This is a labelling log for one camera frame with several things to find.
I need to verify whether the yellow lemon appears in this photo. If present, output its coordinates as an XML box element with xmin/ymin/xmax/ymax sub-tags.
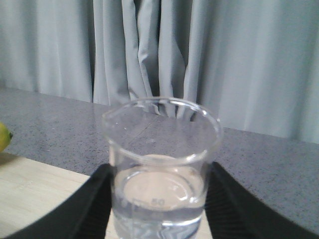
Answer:
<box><xmin>0</xmin><ymin>122</ymin><xmax>13</xmax><ymax>152</ymax></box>

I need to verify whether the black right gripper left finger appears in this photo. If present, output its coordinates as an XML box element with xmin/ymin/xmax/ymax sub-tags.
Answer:
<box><xmin>6</xmin><ymin>164</ymin><xmax>113</xmax><ymax>239</ymax></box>

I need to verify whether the clear glass beaker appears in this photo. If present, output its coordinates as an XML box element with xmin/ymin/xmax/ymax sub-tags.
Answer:
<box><xmin>102</xmin><ymin>97</ymin><xmax>223</xmax><ymax>239</ymax></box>

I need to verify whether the wooden cutting board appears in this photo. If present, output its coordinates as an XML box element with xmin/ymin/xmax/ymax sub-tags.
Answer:
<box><xmin>0</xmin><ymin>153</ymin><xmax>207</xmax><ymax>239</ymax></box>

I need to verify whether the grey curtain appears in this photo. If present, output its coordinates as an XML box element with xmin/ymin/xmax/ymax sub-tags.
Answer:
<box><xmin>0</xmin><ymin>0</ymin><xmax>319</xmax><ymax>143</ymax></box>

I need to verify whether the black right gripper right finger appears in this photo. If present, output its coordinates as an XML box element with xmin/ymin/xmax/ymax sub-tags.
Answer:
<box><xmin>205</xmin><ymin>162</ymin><xmax>319</xmax><ymax>239</ymax></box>

